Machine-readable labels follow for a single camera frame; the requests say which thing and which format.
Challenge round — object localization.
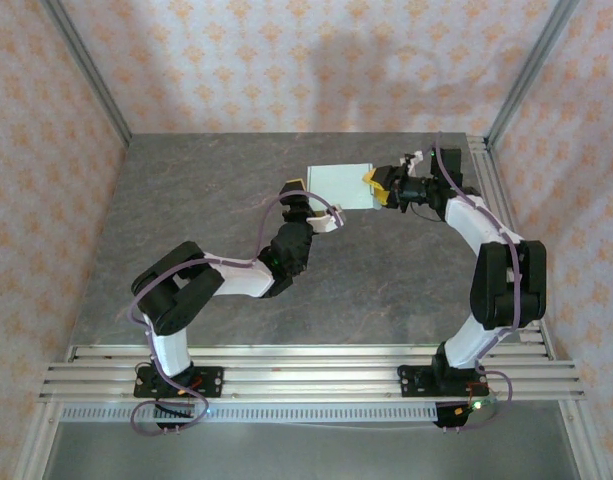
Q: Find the light green paper box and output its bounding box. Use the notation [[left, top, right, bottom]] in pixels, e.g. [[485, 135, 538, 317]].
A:
[[306, 162, 380, 211]]

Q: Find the grey metal sheet panel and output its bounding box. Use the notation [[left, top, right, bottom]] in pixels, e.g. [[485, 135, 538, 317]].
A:
[[43, 422, 582, 480]]

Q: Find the aluminium side rail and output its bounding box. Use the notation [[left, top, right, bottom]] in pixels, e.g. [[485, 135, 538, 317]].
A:
[[468, 134, 557, 361]]

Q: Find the aluminium corner post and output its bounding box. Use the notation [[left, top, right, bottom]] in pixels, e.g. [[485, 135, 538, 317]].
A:
[[485, 0, 582, 146], [40, 0, 133, 146]]

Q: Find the aluminium mounting rail frame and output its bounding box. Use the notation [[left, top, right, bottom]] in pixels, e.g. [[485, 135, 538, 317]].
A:
[[38, 344, 587, 404]]

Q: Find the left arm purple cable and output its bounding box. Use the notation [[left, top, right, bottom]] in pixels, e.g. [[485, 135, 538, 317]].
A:
[[129, 189, 348, 436]]

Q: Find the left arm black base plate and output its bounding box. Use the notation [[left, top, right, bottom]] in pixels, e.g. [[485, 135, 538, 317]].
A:
[[133, 364, 225, 400]]

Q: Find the slotted grey cable duct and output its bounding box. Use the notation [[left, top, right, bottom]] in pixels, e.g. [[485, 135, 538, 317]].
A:
[[60, 403, 437, 424]]

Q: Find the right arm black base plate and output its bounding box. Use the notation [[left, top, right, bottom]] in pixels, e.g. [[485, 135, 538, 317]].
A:
[[397, 364, 492, 400]]

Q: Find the black electronics mount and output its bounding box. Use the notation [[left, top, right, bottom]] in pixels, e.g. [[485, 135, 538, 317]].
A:
[[434, 397, 495, 432]]

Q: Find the aluminium frame leg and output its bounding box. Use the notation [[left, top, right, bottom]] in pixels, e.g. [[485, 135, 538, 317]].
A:
[[13, 399, 62, 480], [555, 399, 612, 480]]

